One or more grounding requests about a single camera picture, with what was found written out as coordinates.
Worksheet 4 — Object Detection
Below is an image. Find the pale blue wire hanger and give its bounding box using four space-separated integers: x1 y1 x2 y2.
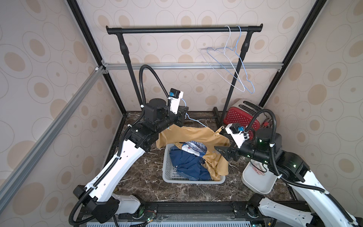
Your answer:
180 98 208 128

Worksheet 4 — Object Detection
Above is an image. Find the mustard yellow t-shirt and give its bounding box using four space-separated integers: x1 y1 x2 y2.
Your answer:
156 125 230 181

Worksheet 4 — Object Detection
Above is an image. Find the yellow plastic clothespin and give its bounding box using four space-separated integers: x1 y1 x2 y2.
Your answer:
215 126 224 134

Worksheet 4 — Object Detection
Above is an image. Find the navy blue t-shirt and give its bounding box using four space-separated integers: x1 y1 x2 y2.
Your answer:
169 146 212 181

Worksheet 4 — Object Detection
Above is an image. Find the light blue plastic hanger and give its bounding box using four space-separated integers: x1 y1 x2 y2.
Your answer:
206 26 256 95

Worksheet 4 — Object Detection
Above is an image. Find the white wire hanger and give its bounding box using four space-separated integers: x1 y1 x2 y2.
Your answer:
199 25 246 93

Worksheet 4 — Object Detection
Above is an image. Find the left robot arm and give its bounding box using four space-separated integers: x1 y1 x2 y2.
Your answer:
69 97 189 226

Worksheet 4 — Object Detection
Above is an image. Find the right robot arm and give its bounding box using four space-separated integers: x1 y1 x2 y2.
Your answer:
215 123 363 227

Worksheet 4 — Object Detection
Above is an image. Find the white plastic bin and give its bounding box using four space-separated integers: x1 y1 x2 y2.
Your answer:
242 160 277 194

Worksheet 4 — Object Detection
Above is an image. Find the red polka dot toaster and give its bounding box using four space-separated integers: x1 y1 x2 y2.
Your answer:
223 99 269 130

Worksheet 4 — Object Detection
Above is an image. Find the white plastic basket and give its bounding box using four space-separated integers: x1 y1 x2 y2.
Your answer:
163 144 226 184

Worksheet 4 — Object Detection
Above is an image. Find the black clothes rack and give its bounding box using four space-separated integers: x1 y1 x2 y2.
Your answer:
106 25 263 124

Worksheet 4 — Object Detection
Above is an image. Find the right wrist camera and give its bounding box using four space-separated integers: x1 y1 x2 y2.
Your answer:
225 123 250 148

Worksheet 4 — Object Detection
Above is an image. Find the black toaster power cable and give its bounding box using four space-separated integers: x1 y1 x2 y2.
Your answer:
260 110 275 128

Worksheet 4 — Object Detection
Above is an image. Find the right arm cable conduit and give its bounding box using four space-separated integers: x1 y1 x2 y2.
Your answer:
243 109 355 225

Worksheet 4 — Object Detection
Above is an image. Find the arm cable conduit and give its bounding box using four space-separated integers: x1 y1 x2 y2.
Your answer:
67 64 171 227
243 109 355 225

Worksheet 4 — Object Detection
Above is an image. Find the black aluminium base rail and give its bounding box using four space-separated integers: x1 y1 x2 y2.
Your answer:
79 198 318 227

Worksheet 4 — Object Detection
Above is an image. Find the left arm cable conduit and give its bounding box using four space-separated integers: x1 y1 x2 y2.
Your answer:
67 64 171 227

